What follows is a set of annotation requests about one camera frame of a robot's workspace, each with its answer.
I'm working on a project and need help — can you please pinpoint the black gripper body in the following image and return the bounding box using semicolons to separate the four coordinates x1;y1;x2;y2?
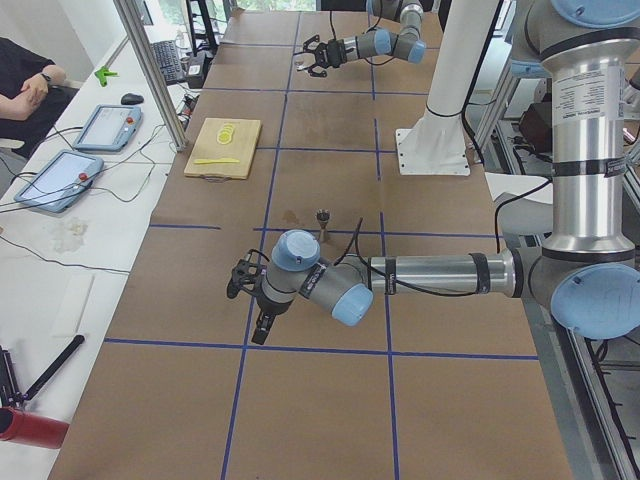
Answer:
257;296;290;325
302;35;356;78

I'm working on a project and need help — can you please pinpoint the teach pendant tablet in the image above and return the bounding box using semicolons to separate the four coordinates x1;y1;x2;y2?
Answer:
14;150;104;213
73;104;142;153

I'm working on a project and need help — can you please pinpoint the seated person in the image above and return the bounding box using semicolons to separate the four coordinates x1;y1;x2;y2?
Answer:
1;38;70;159

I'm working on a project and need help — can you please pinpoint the red cylinder bottle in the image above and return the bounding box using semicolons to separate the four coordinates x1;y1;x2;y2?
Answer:
1;407;69;449

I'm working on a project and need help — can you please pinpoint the lemon slice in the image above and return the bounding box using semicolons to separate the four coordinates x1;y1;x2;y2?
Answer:
216;122;237;145

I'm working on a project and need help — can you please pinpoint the far teach pendant tablet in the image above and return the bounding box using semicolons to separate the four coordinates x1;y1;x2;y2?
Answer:
73;104;142;153

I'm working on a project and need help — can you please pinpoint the black rod tool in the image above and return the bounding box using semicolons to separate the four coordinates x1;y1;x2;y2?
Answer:
22;334;85;401

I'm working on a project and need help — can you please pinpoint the clear glass cup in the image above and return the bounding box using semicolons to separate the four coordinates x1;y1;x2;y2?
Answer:
293;56;308;71

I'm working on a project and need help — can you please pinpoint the white crumpled tissue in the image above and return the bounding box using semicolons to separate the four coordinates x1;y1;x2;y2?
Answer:
49;217;89;253

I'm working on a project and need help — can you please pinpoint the near teach pendant tablet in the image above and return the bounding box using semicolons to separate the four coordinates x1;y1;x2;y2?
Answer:
14;150;104;213

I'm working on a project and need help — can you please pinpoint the white foam strip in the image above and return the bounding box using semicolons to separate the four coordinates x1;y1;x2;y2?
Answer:
51;273;94;337

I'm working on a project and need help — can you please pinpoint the steel jigger measuring cup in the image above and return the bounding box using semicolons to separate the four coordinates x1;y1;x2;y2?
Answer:
316;209;331;243

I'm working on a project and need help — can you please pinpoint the yellow plastic knife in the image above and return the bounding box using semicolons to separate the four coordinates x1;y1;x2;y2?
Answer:
193;157;240;165

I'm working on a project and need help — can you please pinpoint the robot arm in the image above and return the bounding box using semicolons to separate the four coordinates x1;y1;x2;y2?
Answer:
229;1;639;344
293;1;426;78

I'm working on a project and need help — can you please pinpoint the green plastic clamp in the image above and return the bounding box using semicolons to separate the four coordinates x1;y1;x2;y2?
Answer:
94;66;118;87

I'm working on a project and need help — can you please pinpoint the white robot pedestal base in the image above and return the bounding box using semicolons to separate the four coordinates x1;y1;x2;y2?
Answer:
396;0;501;176

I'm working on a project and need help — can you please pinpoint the black computer mouse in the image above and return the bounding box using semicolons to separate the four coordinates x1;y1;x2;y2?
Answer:
120;93;144;106

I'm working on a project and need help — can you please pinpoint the bamboo cutting board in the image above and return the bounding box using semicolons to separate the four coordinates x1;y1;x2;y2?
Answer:
184;118;262;180

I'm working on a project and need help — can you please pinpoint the aluminium frame post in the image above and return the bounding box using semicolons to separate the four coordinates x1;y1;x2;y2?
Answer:
113;0;187;152

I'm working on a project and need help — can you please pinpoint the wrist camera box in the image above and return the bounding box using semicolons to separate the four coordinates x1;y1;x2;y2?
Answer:
226;249;270;299

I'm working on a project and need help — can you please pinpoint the black keyboard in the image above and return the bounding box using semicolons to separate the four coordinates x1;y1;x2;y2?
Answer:
151;40;185;85

